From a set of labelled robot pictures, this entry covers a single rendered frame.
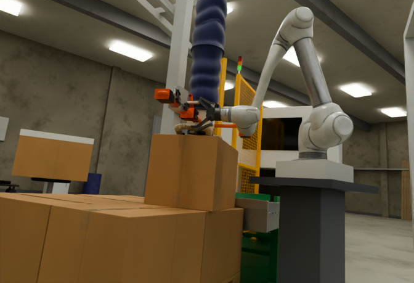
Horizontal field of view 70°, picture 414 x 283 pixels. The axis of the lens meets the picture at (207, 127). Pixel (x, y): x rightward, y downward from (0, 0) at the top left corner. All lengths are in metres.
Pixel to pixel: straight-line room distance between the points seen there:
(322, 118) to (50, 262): 1.34
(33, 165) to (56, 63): 8.58
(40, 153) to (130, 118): 9.02
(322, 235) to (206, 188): 0.62
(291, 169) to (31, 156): 2.20
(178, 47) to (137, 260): 2.88
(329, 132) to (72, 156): 2.24
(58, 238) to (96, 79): 10.49
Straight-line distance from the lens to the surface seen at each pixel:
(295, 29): 1.72
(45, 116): 10.94
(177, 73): 3.55
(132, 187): 11.82
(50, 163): 2.99
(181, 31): 3.77
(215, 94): 1.99
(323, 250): 1.68
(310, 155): 1.74
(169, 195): 1.68
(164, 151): 1.72
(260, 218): 2.16
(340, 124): 1.56
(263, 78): 1.80
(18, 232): 1.51
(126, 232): 1.09
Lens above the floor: 0.66
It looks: 11 degrees up
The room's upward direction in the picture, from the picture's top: 5 degrees clockwise
